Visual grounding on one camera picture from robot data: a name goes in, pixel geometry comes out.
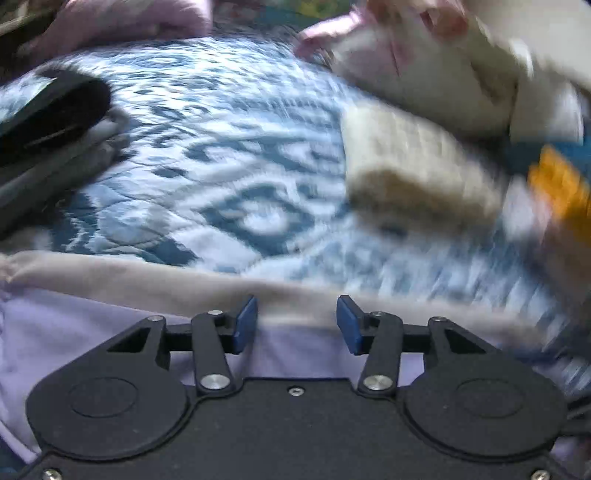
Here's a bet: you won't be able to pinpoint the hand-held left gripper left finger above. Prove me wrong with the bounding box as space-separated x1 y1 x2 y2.
106 295 258 398

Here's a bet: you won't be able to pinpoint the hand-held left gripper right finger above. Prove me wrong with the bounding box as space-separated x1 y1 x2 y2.
336 295 497 398

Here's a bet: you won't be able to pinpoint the blue patterned quilt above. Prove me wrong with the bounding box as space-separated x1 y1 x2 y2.
0 37 591 398

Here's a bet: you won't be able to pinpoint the orange object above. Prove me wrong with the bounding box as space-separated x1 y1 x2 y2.
529 145 591 232

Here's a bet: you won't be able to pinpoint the pink cloth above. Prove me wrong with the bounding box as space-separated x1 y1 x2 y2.
295 0 472 57

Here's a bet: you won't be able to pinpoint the colourful alphabet play mat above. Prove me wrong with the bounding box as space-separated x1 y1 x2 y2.
217 0 361 24

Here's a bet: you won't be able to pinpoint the grey folded clothes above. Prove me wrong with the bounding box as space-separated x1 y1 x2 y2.
0 111 133 237

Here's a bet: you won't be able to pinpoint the white cloth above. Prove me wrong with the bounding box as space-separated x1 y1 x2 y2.
462 0 591 145

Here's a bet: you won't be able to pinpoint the lavender pants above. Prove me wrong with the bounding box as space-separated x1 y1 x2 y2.
0 251 591 467

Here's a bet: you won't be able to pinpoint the cream quilted garment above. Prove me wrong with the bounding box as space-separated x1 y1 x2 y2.
342 99 514 232

